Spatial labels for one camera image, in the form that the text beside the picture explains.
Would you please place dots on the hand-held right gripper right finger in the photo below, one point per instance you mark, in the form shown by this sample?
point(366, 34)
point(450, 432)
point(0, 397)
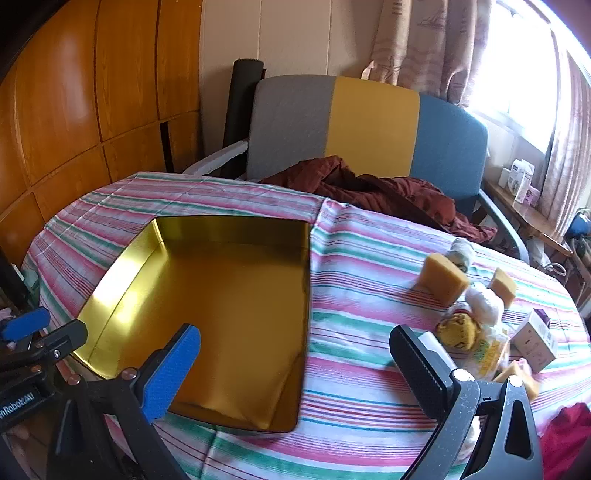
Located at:
point(425, 369)

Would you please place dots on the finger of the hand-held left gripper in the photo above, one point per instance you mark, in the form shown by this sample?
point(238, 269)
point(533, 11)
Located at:
point(64, 337)
point(25, 323)

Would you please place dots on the black rolled mat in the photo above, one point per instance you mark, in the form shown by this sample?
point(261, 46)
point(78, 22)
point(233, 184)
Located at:
point(240, 101)

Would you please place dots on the white cardboard box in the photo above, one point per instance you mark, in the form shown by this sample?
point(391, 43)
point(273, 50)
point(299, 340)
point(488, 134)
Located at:
point(538, 344)

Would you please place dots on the small white box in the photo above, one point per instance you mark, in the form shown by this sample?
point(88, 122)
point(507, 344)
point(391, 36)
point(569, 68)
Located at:
point(504, 177)

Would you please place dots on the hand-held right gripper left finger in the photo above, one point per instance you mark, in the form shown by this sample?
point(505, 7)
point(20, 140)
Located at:
point(171, 371)

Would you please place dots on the dark red jacket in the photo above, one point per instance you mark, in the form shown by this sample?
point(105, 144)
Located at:
point(378, 189)

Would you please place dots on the clear cracker snack packet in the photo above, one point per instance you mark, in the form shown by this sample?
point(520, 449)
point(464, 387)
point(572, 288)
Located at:
point(489, 355)

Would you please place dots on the red cloth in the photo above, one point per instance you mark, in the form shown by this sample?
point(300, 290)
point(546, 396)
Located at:
point(568, 438)

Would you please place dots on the wooden wardrobe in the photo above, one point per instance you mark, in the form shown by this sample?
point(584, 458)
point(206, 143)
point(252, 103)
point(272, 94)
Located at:
point(92, 92)

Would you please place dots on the gold tin box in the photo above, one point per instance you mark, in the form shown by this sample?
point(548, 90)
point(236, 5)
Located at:
point(231, 286)

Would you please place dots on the large yellow sponge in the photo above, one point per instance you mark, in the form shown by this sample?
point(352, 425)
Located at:
point(445, 277)

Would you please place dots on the purple box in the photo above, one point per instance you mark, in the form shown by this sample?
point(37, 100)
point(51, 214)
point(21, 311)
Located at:
point(532, 194)

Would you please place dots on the grey yellow blue sofa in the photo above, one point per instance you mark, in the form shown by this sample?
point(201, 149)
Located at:
point(369, 124)

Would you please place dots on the wooden side shelf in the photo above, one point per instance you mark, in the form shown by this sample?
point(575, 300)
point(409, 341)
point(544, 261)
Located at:
point(531, 217)

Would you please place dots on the white product box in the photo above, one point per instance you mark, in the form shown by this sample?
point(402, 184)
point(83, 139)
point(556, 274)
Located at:
point(521, 175)

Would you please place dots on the patterned curtain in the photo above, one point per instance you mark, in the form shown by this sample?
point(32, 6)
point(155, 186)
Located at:
point(415, 41)
point(568, 138)

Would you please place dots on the small yellow sponge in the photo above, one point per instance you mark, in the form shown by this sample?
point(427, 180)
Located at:
point(504, 286)

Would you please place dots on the orange yellow sponge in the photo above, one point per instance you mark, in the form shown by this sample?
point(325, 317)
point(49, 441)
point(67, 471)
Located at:
point(524, 385)

